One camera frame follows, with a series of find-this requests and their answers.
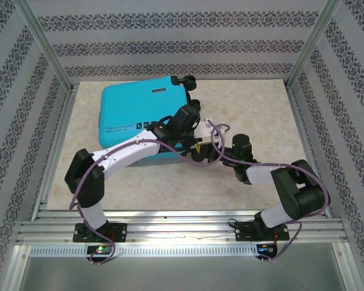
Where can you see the turquoise hard-shell suitcase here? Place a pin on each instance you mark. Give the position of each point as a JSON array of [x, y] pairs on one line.
[[130, 103]]

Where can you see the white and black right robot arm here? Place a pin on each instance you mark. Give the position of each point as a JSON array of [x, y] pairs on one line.
[[303, 194]]

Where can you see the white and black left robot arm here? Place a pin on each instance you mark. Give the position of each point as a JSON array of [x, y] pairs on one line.
[[124, 154]]

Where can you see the controller board with LED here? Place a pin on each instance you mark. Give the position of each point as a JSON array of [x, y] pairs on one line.
[[100, 250], [265, 248]]

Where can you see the grey metal shelf panel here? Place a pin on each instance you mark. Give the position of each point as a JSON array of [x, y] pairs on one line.
[[182, 276]]

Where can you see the aluminium side rail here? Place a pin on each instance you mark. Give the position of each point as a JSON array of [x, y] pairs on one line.
[[63, 121], [295, 103]]

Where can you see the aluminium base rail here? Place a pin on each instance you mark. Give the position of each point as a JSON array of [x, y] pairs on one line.
[[182, 225]]

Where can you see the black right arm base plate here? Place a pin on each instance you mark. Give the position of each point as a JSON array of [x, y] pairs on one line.
[[245, 232]]

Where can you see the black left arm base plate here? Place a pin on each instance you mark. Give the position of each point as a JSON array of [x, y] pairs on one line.
[[121, 233]]

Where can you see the aluminium frame post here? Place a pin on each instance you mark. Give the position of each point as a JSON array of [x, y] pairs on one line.
[[15, 269], [347, 266], [312, 39], [42, 39]]

